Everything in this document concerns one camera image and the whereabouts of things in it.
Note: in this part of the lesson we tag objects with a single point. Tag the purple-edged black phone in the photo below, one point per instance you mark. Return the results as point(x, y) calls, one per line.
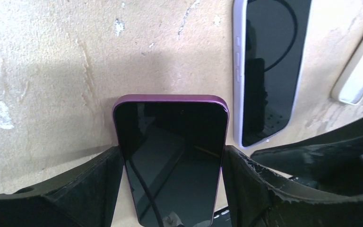
point(172, 148)

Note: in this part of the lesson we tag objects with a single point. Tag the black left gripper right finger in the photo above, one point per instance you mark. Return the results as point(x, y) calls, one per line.
point(259, 197)

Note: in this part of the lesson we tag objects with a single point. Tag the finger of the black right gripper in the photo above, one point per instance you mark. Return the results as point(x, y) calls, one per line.
point(331, 162)

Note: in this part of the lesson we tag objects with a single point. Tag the lavender phone case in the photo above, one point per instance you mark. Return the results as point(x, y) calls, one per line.
point(239, 78)

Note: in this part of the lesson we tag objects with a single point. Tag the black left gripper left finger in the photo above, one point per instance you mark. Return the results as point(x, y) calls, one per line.
point(84, 196)

